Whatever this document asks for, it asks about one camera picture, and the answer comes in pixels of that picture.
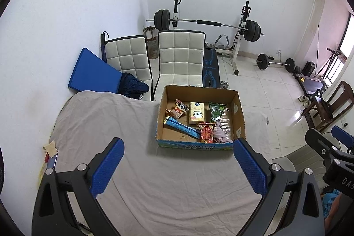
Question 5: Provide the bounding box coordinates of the dark upright pole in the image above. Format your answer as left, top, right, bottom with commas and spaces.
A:
100, 31, 109, 62

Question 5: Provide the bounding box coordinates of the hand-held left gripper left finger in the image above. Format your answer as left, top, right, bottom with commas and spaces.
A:
32, 137, 125, 236

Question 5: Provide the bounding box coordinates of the thin black pole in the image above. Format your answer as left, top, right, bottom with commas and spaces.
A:
316, 24, 320, 76

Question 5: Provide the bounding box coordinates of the small barbell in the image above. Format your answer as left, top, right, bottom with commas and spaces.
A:
256, 54, 296, 72

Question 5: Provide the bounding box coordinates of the grey exercise attachment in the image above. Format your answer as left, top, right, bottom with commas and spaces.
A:
212, 34, 234, 52

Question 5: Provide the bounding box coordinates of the blue metal bar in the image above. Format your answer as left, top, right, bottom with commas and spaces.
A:
46, 154, 57, 170

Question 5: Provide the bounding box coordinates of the red snack packet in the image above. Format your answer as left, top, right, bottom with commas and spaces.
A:
196, 122, 215, 144

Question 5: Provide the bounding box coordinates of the tan paper scrap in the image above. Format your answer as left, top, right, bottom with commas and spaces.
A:
43, 142, 58, 157

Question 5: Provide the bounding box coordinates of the grey shell chair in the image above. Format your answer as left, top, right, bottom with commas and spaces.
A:
272, 142, 332, 187

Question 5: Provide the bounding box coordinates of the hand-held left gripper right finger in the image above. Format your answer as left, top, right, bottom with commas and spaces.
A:
233, 138, 324, 236

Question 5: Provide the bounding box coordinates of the white barbell rack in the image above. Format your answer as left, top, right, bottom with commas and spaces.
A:
172, 0, 252, 76

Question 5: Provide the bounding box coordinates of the dark wooden chair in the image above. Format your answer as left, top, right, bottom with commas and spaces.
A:
301, 81, 354, 131

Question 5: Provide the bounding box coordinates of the large barbell with black plates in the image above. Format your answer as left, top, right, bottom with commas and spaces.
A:
146, 9, 264, 42

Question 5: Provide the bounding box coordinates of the green snack packet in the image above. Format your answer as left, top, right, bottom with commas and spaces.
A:
208, 101, 227, 123

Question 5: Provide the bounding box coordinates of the black tripod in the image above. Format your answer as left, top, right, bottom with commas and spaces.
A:
318, 47, 346, 79

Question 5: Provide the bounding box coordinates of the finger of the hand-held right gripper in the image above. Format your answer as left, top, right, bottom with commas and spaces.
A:
331, 125, 354, 148
305, 128, 353, 167

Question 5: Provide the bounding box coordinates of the grey table cloth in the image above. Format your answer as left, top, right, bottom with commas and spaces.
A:
48, 90, 277, 236

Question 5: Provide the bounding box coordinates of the blue foam mat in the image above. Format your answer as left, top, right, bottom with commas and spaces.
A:
68, 48, 123, 94

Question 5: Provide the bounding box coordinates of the person's right forearm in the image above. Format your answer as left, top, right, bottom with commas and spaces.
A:
330, 193, 354, 236

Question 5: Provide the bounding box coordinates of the black speaker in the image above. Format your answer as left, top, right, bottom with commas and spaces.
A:
302, 61, 316, 77

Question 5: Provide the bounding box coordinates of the cardboard box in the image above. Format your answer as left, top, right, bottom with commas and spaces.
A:
155, 84, 246, 151

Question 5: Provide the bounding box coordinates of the large white padded chair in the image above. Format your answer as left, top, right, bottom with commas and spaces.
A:
152, 30, 206, 101

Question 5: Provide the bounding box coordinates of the black and blue weight bench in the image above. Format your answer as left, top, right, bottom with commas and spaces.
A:
202, 48, 222, 88

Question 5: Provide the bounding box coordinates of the window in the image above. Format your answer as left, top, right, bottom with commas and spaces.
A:
339, 13, 354, 59

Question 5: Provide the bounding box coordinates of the orange cartoon snack packet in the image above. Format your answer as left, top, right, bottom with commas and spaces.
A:
165, 99, 189, 118

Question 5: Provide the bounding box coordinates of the yellow tissue pack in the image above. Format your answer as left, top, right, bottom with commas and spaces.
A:
189, 102, 206, 125

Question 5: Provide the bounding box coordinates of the black floor exercise machine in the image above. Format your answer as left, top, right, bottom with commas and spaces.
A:
294, 73, 327, 95

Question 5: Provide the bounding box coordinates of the long blue snack packet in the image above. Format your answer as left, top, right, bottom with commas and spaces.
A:
163, 117, 202, 140

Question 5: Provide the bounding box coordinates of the small white padded chair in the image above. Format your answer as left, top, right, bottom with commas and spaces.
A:
105, 35, 152, 101

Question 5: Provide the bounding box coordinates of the dark blue quilted jacket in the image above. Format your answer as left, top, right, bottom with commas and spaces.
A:
117, 72, 150, 100

